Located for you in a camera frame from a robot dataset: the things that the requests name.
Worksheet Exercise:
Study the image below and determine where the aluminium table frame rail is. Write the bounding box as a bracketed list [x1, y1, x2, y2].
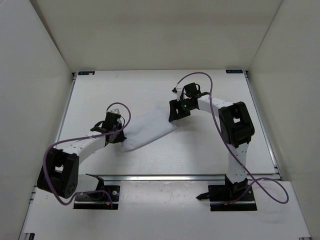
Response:
[58, 70, 280, 181]

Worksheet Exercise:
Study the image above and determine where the left corner label sticker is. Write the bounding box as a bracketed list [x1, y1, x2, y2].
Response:
[77, 71, 95, 76]

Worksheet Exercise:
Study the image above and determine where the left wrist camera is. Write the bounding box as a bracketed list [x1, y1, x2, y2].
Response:
[106, 108, 120, 115]

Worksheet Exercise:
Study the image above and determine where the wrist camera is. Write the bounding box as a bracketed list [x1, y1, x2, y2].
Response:
[106, 108, 120, 115]
[172, 82, 201, 99]

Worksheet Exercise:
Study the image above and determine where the right corner label sticker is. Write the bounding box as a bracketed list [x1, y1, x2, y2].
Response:
[225, 69, 243, 74]

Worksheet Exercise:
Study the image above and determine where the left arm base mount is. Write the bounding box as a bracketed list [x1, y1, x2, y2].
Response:
[73, 174, 121, 210]

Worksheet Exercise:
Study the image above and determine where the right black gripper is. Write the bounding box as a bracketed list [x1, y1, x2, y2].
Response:
[169, 98, 195, 123]

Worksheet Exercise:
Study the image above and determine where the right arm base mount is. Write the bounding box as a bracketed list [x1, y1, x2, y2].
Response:
[196, 176, 258, 212]

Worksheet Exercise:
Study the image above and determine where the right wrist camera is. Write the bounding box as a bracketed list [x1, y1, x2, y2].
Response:
[172, 82, 201, 99]

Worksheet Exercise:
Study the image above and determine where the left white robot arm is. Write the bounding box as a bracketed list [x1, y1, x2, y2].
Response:
[36, 108, 126, 201]

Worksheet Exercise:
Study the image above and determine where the white skirt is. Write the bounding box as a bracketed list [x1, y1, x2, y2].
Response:
[120, 107, 177, 152]

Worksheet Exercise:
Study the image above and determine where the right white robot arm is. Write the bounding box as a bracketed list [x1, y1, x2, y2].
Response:
[168, 82, 255, 200]

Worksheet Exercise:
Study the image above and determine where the corner label sticker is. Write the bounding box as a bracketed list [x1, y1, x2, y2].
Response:
[225, 69, 243, 74]
[77, 71, 95, 76]

